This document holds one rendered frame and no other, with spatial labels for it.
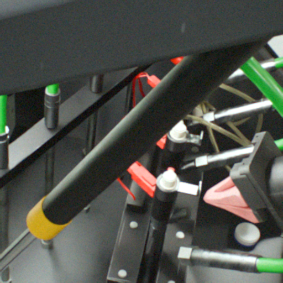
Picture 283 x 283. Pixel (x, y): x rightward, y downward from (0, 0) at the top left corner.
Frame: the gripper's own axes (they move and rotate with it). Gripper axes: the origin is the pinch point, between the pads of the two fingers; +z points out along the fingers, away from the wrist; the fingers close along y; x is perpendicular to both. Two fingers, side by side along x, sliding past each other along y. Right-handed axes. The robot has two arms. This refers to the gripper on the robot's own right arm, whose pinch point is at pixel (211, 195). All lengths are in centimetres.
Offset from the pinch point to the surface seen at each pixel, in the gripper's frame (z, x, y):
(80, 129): 39.7, -25.1, -0.1
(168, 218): 6.3, 1.7, -0.9
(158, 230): 8.9, 1.9, -2.4
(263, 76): -21.1, 10.4, 18.5
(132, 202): 16.7, -4.4, -2.1
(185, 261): -1.2, 10.6, 0.1
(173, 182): 2.4, 1.6, 4.0
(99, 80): 14.8, -10.7, 13.7
